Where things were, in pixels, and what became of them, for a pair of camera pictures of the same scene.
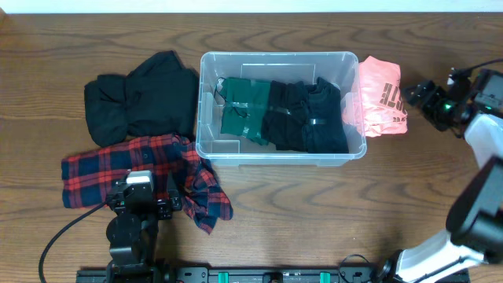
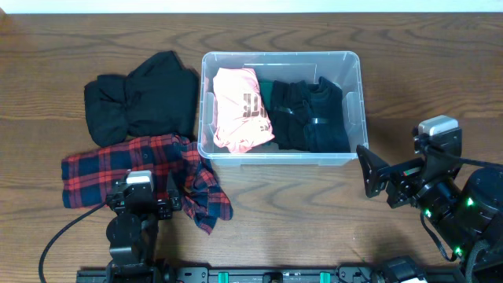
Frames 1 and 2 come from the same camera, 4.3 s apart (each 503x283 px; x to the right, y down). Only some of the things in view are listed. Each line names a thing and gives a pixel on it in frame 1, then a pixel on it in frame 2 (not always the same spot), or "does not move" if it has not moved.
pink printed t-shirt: [379, 108] -> [242, 121]
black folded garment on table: [157, 97] does not move
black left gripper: [163, 210] does not move
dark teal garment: [327, 125] does not move
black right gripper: [433, 92] -> [415, 177]
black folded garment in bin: [286, 116] does not move
